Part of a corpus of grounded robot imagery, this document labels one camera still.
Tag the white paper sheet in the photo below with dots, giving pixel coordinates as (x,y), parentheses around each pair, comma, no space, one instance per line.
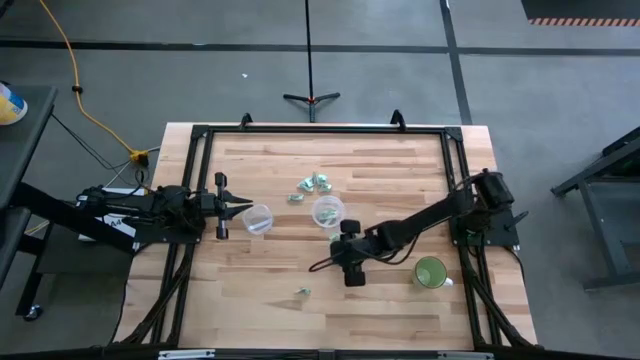
(117,226)

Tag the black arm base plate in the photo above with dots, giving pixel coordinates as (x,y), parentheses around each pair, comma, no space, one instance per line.
(505,232)
(150,236)

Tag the black aluminium table frame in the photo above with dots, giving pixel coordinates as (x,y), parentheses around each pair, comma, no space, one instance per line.
(325,130)

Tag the clear plastic cup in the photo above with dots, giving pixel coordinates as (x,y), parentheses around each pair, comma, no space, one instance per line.
(257,219)
(320,202)

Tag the black metal side table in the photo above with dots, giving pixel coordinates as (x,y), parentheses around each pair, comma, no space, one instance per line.
(600,210)

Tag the black mat with hazard stripe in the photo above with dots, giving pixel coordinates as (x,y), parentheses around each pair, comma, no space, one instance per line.
(580,10)

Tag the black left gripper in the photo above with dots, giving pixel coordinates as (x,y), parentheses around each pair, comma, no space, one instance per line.
(212,205)

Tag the cart caster wheel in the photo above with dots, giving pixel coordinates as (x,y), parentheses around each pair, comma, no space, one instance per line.
(32,313)

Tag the black cart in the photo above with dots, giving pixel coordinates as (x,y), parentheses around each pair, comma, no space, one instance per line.
(20,150)

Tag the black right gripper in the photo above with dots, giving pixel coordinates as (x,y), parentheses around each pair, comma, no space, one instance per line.
(352,250)

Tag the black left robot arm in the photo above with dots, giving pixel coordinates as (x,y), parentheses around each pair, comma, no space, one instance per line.
(150,202)

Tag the yellow white container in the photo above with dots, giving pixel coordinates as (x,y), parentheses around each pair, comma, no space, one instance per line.
(10,106)

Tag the green mug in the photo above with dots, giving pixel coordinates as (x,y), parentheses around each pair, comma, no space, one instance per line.
(430,272)

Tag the black tripod stand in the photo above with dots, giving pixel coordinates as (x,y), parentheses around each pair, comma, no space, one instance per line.
(309,50)

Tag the green white sweetener packet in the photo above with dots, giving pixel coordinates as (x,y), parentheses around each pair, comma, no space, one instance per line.
(334,238)
(305,186)
(303,290)
(325,188)
(327,214)
(296,197)
(320,178)

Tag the silver metal bracket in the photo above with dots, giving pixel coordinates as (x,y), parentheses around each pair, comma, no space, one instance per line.
(465,356)
(186,354)

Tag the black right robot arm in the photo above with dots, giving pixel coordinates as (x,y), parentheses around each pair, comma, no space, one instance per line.
(425,217)

